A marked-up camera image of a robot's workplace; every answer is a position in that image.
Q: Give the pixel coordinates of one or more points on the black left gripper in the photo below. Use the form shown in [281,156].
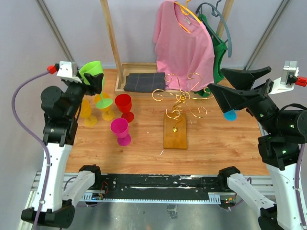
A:
[95,81]

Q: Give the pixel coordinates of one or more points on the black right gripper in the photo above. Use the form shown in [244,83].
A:
[227,97]

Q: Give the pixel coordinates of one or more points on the green wine glass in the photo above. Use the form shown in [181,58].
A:
[94,67]

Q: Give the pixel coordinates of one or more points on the blue wine glass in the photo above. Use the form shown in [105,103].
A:
[230,115]

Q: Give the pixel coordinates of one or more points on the yellow wine glass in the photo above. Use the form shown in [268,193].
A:
[103,103]
[86,113]

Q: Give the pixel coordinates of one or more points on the red wine glass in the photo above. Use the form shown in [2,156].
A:
[124,105]

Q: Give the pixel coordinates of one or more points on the yellow wine glass front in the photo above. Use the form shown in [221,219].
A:
[103,103]

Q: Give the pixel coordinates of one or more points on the magenta wine glass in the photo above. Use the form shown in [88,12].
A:
[120,129]

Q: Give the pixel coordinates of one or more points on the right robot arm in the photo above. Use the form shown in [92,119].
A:
[281,148]

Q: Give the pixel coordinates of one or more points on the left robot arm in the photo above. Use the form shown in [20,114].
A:
[55,206]

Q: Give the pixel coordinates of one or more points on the wooden rack base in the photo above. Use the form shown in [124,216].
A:
[175,133]

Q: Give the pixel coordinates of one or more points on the folded dark grey cloth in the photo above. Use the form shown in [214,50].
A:
[145,82]

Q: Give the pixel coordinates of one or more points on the green tank top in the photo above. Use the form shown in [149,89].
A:
[219,47]

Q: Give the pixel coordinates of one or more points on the pink t-shirt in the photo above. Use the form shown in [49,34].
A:
[181,53]

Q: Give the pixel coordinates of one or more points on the grey clothes hanger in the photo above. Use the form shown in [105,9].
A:
[222,33]

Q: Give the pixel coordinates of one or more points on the orange clothes hanger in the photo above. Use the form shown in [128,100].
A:
[188,14]

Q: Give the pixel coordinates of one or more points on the wooden clothes rack frame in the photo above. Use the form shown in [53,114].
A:
[126,68]

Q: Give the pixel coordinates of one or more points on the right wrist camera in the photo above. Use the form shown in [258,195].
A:
[289,79]

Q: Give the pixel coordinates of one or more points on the gold wire glass rack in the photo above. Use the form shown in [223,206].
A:
[181,98]

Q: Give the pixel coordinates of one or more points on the aluminium frame rail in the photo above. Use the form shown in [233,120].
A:
[54,28]

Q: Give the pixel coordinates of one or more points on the white slotted cable duct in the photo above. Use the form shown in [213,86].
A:
[172,195]

